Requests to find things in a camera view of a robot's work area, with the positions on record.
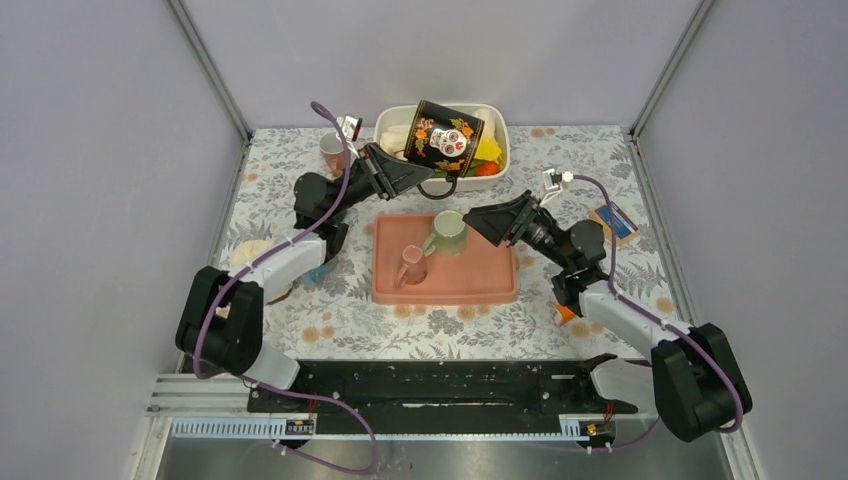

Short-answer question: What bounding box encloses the small pink mug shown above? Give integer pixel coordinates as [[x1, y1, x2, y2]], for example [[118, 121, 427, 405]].
[[394, 245, 428, 288]]

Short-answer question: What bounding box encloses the light green mug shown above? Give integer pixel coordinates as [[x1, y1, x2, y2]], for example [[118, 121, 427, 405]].
[[421, 210, 467, 257]]

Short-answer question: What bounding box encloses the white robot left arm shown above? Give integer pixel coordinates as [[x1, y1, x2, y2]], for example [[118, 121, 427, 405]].
[[175, 143, 434, 411]]

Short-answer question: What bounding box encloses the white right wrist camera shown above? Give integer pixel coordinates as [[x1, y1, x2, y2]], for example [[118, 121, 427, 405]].
[[538, 168, 574, 206]]

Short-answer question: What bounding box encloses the orange blue box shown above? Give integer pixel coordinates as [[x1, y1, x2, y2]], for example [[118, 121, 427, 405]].
[[590, 202, 641, 244]]

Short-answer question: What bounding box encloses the green bok choy toy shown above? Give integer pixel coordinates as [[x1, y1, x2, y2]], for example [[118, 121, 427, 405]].
[[378, 124, 412, 160]]

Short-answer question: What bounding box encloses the white rectangular basin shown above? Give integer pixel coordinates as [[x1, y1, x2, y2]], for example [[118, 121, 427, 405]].
[[374, 103, 510, 194]]

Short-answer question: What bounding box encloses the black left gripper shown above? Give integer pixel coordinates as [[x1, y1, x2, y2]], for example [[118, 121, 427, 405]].
[[327, 142, 435, 219]]

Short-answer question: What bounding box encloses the pink rectangular tray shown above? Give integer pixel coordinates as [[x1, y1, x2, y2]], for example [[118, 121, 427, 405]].
[[372, 213, 518, 306]]

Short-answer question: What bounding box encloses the yellow napa cabbage toy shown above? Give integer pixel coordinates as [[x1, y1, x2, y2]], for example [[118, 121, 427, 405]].
[[474, 108, 504, 168]]

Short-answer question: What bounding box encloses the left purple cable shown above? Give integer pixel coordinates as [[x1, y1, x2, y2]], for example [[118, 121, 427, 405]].
[[192, 101, 381, 477]]

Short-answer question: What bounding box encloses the large pink mug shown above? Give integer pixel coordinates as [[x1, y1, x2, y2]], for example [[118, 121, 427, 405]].
[[319, 132, 348, 178]]

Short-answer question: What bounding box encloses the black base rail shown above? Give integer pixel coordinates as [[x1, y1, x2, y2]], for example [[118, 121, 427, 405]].
[[247, 360, 637, 436]]

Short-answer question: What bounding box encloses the orange white marker box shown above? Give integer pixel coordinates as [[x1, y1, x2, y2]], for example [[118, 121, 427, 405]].
[[556, 304, 577, 325]]

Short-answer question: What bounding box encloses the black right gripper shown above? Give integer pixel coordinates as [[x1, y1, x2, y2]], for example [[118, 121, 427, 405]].
[[463, 189, 574, 271]]

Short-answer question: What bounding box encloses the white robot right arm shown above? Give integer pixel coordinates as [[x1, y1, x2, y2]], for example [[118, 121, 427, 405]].
[[463, 192, 753, 442]]

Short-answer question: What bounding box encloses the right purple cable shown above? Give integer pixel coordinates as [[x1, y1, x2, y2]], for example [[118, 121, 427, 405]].
[[563, 173, 746, 455]]

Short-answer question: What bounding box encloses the purple cable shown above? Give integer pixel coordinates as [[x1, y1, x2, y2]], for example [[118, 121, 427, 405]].
[[192, 101, 381, 477], [563, 173, 746, 455]]

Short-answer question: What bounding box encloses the blue patterned mug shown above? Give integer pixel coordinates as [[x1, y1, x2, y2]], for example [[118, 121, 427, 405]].
[[299, 261, 337, 286]]

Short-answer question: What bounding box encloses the black mug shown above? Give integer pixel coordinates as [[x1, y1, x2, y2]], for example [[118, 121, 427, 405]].
[[405, 100, 484, 200]]

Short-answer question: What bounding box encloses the floral tablecloth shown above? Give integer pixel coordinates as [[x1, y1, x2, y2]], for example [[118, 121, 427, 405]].
[[178, 124, 690, 363]]

